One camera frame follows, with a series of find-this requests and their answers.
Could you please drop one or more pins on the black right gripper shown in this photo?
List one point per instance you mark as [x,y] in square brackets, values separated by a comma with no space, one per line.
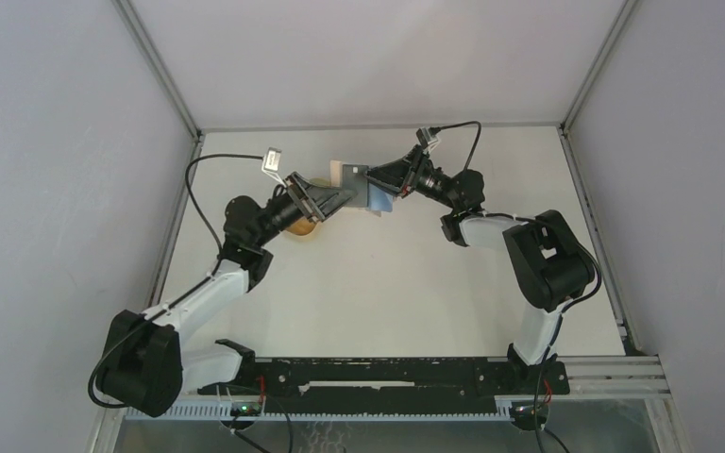
[401,176]

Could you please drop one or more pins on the aluminium frame rail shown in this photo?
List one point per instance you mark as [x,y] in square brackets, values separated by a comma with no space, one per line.
[227,129]
[176,130]
[579,119]

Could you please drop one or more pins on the aluminium frame rail left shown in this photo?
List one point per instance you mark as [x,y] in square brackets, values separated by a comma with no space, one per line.
[176,130]

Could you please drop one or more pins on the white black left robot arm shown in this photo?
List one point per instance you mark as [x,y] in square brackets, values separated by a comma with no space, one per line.
[144,364]

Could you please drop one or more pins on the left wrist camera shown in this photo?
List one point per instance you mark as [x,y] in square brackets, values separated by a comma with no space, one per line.
[270,164]

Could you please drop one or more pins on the aluminium frame rail back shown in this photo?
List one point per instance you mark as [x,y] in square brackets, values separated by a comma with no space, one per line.
[227,129]

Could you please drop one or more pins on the dark credit card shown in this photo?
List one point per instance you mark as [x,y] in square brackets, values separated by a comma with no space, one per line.
[353,179]

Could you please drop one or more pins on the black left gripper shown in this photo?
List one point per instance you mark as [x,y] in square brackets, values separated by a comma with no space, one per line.
[319,201]

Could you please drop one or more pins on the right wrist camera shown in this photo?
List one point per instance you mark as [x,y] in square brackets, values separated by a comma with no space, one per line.
[428,138]

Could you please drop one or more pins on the aluminium frame rail right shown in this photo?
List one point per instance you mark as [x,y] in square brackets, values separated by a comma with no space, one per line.
[579,119]

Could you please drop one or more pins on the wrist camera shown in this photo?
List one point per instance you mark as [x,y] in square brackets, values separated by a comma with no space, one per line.
[428,138]
[270,164]

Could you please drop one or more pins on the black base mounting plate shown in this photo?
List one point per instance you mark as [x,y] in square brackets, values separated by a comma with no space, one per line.
[483,376]

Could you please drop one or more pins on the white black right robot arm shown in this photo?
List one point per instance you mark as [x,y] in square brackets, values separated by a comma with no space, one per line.
[553,270]

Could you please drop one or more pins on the front aluminium rail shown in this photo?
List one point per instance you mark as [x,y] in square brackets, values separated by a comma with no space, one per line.
[595,377]

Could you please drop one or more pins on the white slotted cable duct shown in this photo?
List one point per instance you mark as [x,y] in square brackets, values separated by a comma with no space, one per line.
[213,410]

